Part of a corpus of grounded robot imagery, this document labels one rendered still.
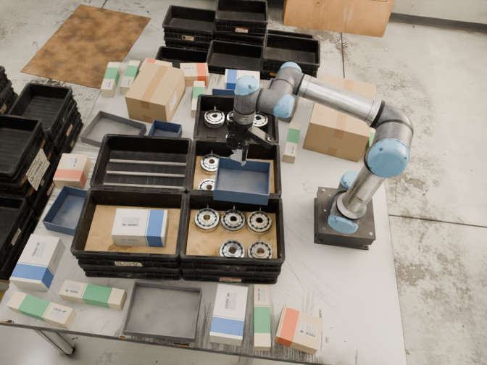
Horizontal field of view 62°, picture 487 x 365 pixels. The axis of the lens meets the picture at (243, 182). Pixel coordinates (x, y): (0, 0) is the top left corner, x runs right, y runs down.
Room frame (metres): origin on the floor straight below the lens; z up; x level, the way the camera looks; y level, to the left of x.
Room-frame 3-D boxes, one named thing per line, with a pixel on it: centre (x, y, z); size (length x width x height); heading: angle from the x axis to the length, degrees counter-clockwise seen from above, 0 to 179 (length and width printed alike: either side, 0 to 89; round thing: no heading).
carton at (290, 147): (1.47, -0.23, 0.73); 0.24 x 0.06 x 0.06; 173
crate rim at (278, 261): (0.81, 0.02, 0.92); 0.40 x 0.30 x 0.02; 94
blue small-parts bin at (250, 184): (0.91, 0.00, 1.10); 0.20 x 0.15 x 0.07; 90
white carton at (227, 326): (0.52, 0.00, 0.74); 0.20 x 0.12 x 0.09; 178
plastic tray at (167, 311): (0.51, 0.25, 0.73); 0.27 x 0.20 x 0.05; 91
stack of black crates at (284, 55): (2.49, -0.24, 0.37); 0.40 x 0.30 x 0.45; 89
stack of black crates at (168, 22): (2.90, 0.56, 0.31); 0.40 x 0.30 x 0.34; 89
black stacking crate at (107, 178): (1.08, 0.44, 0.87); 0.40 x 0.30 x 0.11; 94
